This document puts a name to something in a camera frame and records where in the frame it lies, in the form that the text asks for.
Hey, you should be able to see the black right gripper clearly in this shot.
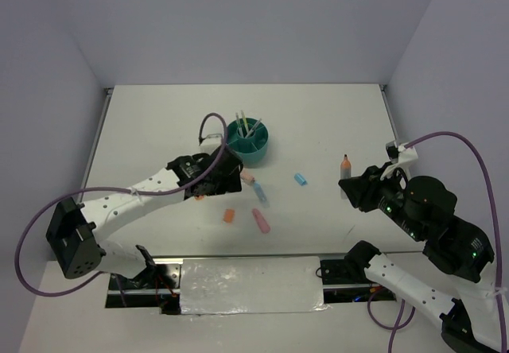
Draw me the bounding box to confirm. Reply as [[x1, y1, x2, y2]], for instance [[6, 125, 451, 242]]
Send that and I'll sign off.
[[336, 158, 424, 239]]

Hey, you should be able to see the grey translucent highlighter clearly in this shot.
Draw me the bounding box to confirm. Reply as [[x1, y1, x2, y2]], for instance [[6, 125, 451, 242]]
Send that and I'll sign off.
[[340, 154, 352, 200]]

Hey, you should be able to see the blue highlighter marker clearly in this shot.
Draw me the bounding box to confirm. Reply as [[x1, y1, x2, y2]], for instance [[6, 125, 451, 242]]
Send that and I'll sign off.
[[252, 181, 270, 208]]

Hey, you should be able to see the green gel pen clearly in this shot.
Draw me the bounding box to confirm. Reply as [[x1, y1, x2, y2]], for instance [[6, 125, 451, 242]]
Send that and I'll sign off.
[[235, 112, 244, 138]]

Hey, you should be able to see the purple gel pen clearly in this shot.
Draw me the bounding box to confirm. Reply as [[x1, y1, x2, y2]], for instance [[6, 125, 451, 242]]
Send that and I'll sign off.
[[247, 119, 262, 138]]

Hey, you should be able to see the yellow gel pen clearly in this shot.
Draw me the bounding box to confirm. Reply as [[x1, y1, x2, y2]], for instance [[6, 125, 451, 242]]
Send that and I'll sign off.
[[240, 110, 249, 138]]

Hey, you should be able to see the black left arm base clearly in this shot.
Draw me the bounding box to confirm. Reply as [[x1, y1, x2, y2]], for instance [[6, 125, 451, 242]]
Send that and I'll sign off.
[[105, 245, 182, 316]]

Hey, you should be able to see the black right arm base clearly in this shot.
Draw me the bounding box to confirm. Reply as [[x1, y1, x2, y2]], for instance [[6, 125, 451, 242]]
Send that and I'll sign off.
[[315, 255, 396, 305]]

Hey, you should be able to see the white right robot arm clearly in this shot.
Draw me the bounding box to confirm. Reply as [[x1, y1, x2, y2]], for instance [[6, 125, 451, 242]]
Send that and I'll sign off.
[[338, 166, 508, 352]]

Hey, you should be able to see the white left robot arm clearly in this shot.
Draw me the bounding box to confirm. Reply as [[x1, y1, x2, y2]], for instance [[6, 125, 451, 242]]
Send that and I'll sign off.
[[46, 148, 243, 289]]

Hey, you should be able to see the teal round divided organizer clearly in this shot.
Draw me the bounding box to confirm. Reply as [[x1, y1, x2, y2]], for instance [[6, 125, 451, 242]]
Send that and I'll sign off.
[[227, 118, 269, 166]]

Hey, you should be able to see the pink capsule correction tape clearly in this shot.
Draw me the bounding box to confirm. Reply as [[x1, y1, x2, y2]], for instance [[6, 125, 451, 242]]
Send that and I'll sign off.
[[251, 208, 270, 234]]

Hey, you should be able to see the silver foil tape sheet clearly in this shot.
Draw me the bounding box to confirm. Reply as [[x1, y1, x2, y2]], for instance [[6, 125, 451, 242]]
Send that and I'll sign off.
[[180, 256, 327, 316]]

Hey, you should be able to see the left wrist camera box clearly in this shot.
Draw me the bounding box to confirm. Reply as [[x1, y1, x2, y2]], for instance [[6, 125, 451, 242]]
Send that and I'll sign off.
[[200, 133, 223, 149]]

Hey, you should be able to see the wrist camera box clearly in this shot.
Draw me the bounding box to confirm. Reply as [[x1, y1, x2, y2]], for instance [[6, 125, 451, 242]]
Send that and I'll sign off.
[[386, 140, 418, 170], [200, 133, 223, 149]]

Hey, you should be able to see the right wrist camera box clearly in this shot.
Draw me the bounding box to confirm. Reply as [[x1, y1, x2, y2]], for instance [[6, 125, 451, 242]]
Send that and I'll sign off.
[[386, 140, 418, 170]]

